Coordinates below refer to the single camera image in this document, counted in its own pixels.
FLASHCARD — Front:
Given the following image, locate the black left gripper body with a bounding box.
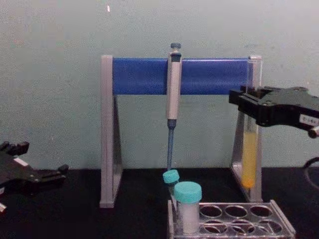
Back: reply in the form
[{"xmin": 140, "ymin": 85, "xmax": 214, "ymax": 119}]
[{"xmin": 0, "ymin": 151, "xmax": 43, "ymax": 197}]

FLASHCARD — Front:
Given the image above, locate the black table cloth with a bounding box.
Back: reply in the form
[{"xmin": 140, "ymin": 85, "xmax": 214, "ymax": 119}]
[{"xmin": 0, "ymin": 167, "xmax": 319, "ymax": 239}]

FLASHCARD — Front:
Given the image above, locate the large vial with teal cap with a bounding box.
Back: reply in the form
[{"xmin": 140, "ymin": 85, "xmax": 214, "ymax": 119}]
[{"xmin": 173, "ymin": 181, "xmax": 203, "ymax": 235}]

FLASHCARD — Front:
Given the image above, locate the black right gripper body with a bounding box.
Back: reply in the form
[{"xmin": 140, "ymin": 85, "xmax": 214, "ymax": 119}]
[{"xmin": 255, "ymin": 86, "xmax": 319, "ymax": 130}]

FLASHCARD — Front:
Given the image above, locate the thin dark cable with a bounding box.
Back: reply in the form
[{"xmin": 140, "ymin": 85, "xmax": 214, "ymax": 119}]
[{"xmin": 302, "ymin": 156, "xmax": 319, "ymax": 190}]

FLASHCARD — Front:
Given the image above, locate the clear plastic tube rack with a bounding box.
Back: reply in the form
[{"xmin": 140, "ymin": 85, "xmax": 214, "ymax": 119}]
[{"xmin": 167, "ymin": 199, "xmax": 297, "ymax": 239}]

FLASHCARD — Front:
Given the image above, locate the grey pipette with dark plunger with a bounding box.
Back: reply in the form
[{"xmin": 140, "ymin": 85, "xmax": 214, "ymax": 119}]
[{"xmin": 165, "ymin": 42, "xmax": 182, "ymax": 173}]

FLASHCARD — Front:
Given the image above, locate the grey pipette stand blue bar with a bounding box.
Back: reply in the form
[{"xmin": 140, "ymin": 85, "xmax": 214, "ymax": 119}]
[{"xmin": 99, "ymin": 54, "xmax": 264, "ymax": 209}]

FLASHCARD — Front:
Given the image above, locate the plain pale wall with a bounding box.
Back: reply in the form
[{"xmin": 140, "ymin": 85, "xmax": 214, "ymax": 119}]
[{"xmin": 0, "ymin": 0, "xmax": 319, "ymax": 172}]

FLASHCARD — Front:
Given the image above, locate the clear tube with yellow liquid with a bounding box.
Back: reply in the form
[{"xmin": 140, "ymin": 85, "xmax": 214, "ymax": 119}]
[{"xmin": 241, "ymin": 56, "xmax": 259, "ymax": 189}]

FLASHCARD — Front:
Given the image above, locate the small tube with teal cap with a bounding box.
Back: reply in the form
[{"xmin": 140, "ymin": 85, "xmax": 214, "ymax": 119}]
[{"xmin": 162, "ymin": 169, "xmax": 181, "ymax": 200}]

